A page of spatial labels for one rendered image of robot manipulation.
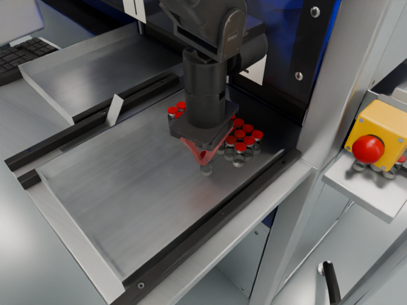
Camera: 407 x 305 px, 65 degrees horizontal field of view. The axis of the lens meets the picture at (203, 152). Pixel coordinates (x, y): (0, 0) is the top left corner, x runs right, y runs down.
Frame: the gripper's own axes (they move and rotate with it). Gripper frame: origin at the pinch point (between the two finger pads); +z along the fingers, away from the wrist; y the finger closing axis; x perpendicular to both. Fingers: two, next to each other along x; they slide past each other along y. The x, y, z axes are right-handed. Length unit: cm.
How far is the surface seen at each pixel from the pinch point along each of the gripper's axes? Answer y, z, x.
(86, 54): 18, 4, 48
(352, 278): 46, 93, -44
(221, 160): 3.9, 4.0, -1.1
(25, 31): 25, 10, 86
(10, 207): -7, 92, 108
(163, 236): -14.1, 3.9, -1.2
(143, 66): 21.8, 3.9, 31.6
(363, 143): 6.7, -8.6, -21.4
